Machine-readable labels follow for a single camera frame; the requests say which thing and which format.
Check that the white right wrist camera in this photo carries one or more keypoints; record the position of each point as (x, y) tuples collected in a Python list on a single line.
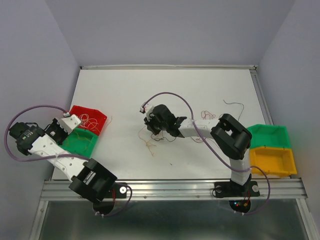
[(146, 109)]

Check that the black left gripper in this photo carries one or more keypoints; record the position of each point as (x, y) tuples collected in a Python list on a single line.
[(54, 124)]

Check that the yellow plastic bin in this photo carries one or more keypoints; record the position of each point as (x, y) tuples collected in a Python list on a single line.
[(273, 161)]

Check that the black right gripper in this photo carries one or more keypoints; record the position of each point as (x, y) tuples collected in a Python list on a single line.
[(148, 123)]

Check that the green plastic bin left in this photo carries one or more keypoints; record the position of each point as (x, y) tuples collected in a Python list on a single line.
[(81, 142)]

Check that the green plastic bin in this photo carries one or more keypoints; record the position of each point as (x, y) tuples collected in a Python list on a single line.
[(275, 136), (81, 142)]

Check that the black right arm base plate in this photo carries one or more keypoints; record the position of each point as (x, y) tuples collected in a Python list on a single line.
[(228, 189)]

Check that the aluminium table frame rail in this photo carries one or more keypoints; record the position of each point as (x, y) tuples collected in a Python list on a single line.
[(179, 190)]

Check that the red plastic bin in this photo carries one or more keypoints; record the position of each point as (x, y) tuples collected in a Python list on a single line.
[(92, 120)]

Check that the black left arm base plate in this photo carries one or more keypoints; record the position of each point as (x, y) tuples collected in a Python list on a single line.
[(118, 190)]

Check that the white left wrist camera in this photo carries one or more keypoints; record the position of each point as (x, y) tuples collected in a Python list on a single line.
[(68, 124)]

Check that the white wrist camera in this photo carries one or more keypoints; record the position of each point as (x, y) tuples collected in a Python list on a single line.
[(146, 109), (68, 124)]

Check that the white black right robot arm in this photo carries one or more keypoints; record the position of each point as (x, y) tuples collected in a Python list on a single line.
[(232, 137)]

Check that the green plastic bin right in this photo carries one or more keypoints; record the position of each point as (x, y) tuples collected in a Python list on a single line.
[(275, 136)]

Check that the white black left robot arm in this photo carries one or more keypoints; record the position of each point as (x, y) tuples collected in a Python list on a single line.
[(88, 178)]

